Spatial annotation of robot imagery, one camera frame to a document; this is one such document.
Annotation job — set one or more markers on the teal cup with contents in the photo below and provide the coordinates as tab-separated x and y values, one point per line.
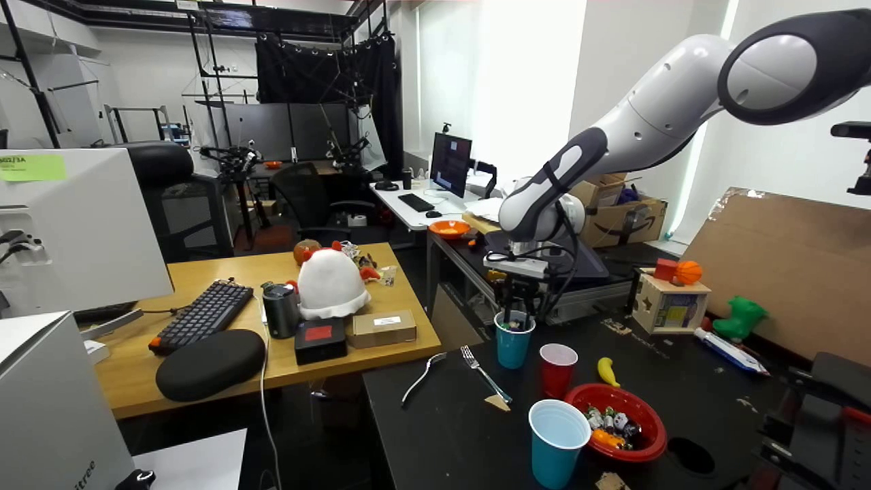
514	340

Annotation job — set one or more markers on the black box red label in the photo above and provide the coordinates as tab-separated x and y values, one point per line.
319	341

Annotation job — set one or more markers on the green toy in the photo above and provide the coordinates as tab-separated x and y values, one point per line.
741	319

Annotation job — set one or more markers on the large cardboard sheet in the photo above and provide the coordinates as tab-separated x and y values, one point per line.
805	263

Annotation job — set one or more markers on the white computer monitor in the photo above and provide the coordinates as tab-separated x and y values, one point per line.
76	233

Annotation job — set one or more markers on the red bowl with items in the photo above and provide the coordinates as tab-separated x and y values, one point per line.
624	425

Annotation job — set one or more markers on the black keyboard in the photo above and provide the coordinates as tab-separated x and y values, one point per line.
209	315

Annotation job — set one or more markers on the orange bowl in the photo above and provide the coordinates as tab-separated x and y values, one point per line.
451	229

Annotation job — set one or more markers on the silver spoon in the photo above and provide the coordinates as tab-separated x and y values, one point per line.
424	374

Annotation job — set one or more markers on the white helmet-shaped object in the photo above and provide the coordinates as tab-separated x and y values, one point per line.
331	286

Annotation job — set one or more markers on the black office chair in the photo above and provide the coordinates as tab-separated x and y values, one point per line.
186	210

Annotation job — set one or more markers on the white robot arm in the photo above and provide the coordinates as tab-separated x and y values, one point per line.
781	75

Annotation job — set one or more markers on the white marker pen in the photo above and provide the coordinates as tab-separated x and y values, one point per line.
730	352

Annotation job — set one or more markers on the small cardboard box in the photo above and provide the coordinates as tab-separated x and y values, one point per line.
380	331

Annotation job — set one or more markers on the light blue plastic cup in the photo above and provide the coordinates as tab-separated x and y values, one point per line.
560	431

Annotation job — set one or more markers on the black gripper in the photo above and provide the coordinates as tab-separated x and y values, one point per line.
518	296

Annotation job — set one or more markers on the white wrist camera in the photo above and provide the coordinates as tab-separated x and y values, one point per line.
527	267

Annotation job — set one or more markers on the small wooden triangle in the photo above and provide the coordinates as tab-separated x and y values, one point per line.
497	401

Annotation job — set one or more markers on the red plastic cup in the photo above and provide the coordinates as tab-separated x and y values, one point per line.
556	369

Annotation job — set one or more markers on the wooden desk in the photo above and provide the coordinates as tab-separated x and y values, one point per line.
129	371

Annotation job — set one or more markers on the black cylinder can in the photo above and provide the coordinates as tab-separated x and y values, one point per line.
282	310

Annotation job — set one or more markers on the yellow banana toy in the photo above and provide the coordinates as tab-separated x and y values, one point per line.
606	371

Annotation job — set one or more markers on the silver fork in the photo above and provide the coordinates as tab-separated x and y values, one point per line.
477	369

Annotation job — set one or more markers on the white box machine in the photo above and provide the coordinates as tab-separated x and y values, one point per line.
57	423

